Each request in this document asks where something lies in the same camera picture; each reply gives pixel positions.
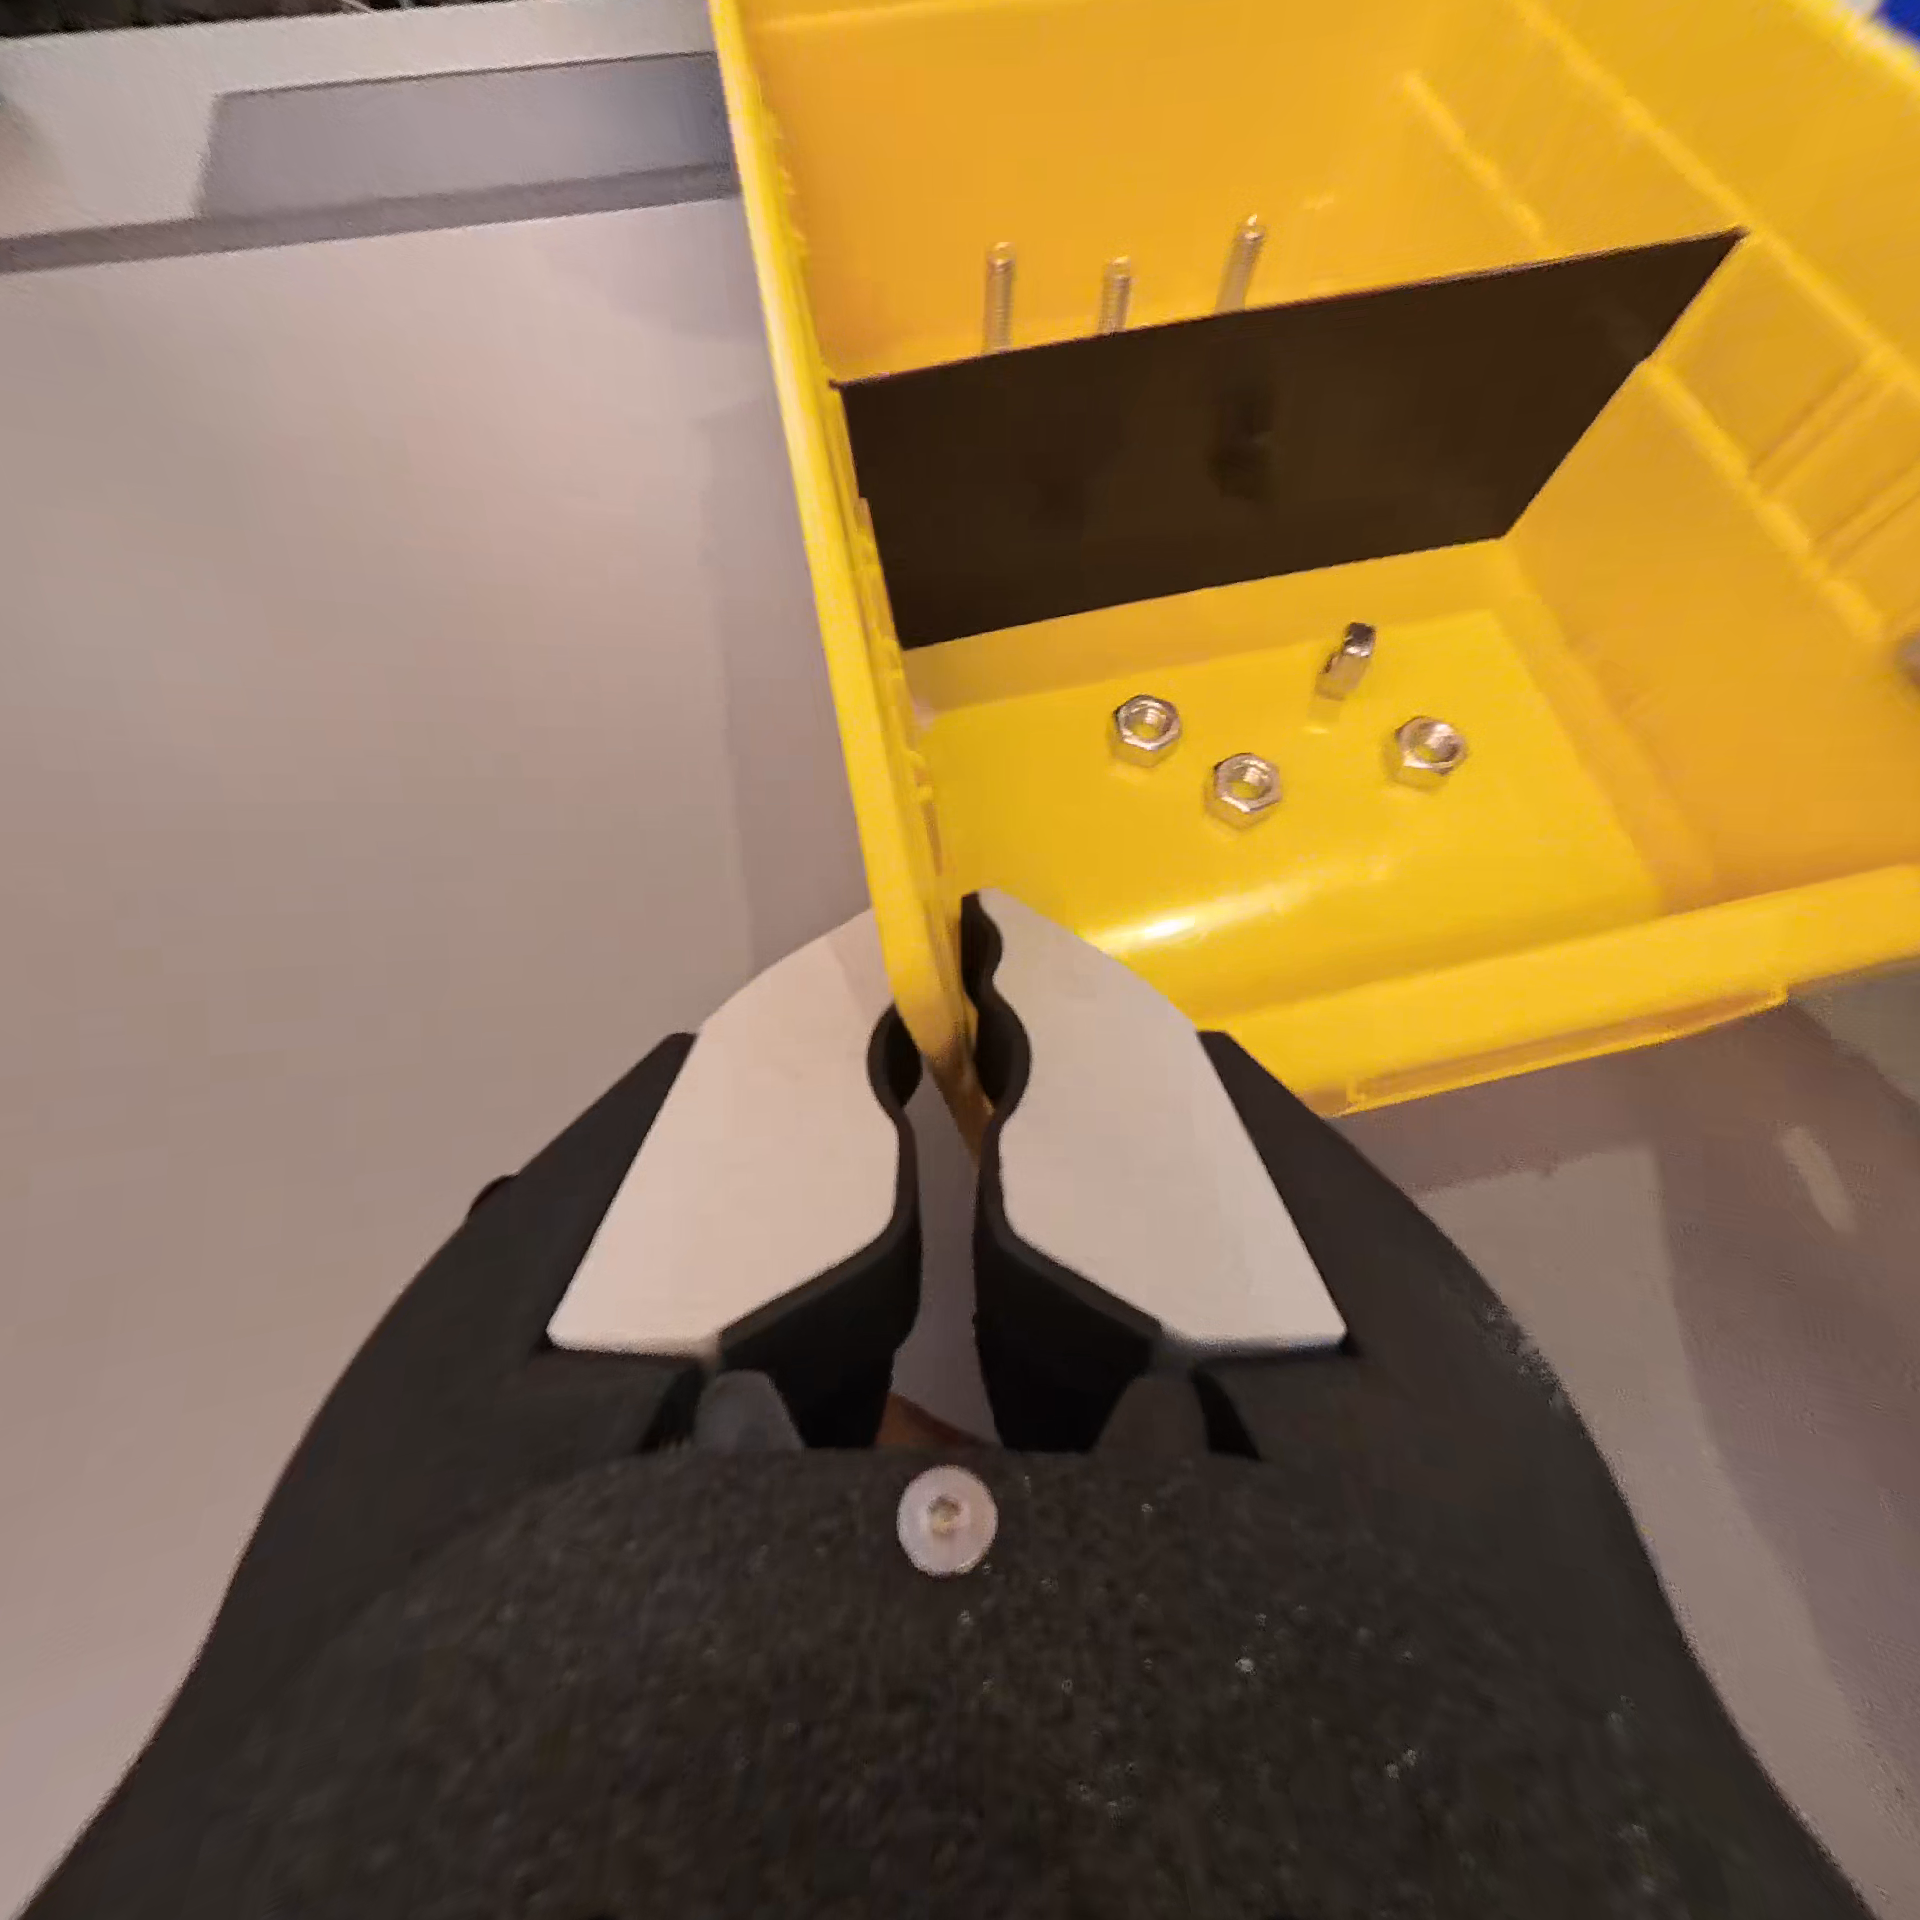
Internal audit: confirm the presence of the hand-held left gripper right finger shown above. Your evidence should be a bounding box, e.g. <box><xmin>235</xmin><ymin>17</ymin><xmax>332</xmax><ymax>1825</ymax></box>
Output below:
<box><xmin>959</xmin><ymin>887</ymin><xmax>1346</xmax><ymax>1449</ymax></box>

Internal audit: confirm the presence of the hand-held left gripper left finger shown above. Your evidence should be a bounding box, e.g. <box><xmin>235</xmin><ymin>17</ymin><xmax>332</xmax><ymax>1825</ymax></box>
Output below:
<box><xmin>541</xmin><ymin>906</ymin><xmax>919</xmax><ymax>1449</ymax></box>

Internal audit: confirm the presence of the yellow plastic bin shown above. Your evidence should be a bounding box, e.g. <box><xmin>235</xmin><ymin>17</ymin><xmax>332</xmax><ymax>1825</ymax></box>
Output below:
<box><xmin>707</xmin><ymin>0</ymin><xmax>1920</xmax><ymax>1117</ymax></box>

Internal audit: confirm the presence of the grey desk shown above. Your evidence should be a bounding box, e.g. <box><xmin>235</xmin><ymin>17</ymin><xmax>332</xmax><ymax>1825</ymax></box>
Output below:
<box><xmin>0</xmin><ymin>197</ymin><xmax>1920</xmax><ymax>1848</ymax></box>
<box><xmin>0</xmin><ymin>0</ymin><xmax>734</xmax><ymax>247</ymax></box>

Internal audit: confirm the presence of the black bin divider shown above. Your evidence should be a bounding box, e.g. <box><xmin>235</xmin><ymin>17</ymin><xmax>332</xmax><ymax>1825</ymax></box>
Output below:
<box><xmin>832</xmin><ymin>230</ymin><xmax>1750</xmax><ymax>650</ymax></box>

